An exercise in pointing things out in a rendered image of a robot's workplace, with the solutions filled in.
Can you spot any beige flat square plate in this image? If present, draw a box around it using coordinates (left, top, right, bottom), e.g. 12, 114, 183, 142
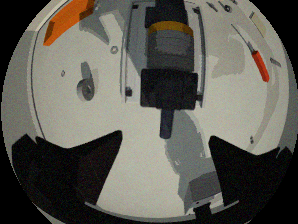
250, 12, 266, 37

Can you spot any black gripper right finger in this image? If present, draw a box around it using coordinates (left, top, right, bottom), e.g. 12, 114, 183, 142
209, 136, 281, 208

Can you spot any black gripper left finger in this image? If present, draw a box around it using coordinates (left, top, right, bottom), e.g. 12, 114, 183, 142
36, 131, 122, 205

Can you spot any orange open tray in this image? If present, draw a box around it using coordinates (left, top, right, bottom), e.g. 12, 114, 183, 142
43, 0, 94, 47

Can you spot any red-handled screwdriver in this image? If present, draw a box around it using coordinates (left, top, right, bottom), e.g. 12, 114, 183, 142
231, 24, 269, 81

